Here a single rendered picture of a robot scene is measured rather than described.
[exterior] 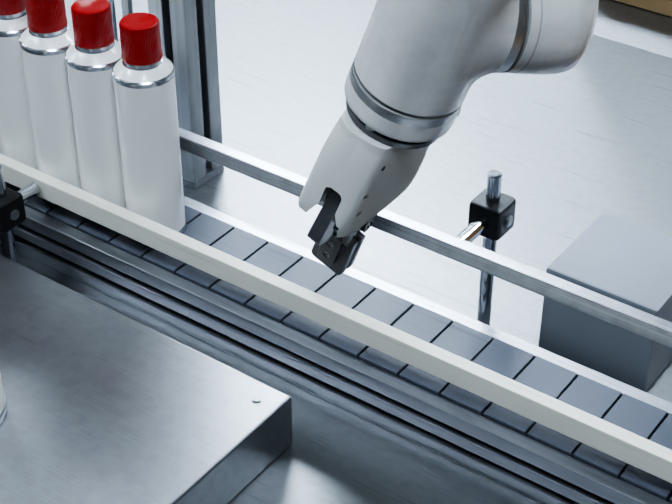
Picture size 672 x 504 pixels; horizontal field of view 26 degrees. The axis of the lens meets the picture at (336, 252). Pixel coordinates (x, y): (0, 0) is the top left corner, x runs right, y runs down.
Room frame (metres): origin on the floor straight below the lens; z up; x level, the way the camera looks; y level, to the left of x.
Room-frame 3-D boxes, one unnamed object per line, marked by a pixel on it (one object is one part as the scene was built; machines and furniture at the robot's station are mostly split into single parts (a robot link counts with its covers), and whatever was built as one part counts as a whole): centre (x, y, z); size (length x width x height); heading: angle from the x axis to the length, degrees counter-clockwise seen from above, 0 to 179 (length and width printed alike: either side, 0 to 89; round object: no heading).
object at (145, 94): (1.07, 0.16, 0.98); 0.05 x 0.05 x 0.20
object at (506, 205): (0.96, -0.12, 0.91); 0.07 x 0.03 x 0.17; 144
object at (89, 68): (1.10, 0.20, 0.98); 0.05 x 0.05 x 0.20
